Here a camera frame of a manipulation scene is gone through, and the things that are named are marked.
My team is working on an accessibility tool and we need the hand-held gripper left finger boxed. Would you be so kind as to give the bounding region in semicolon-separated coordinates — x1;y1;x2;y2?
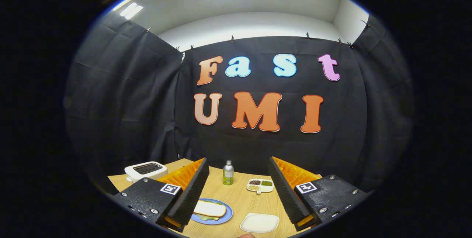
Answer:
112;157;211;233

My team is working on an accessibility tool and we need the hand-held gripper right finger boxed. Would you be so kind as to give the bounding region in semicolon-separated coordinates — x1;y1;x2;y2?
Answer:
268;156;369;232

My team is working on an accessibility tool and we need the brown toast slice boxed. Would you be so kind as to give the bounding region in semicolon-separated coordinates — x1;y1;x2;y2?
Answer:
192;200;227;218

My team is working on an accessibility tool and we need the green lettuce leaf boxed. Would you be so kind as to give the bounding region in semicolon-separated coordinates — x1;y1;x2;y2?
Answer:
197;201;225;222

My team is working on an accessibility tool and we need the white divided dish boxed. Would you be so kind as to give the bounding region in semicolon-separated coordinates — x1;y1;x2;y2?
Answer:
246;179;274;195

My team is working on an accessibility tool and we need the white squarish plate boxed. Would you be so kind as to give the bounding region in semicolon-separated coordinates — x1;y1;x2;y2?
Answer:
240;213;280;234

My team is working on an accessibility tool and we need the silver green bottle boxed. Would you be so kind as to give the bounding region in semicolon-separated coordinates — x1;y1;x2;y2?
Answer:
222;160;235;186

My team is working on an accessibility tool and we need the blue plate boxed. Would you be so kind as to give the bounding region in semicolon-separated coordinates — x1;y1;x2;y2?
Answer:
190;198;233;225

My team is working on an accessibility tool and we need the black backdrop cloth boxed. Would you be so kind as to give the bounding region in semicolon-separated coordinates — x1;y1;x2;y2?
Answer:
63;7;415;198

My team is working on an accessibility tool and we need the white toaster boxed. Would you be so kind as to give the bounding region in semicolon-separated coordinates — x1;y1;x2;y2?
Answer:
124;161;169;183

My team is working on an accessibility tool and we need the ceiling light panel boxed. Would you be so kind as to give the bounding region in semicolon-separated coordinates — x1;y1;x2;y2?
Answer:
119;2;144;20

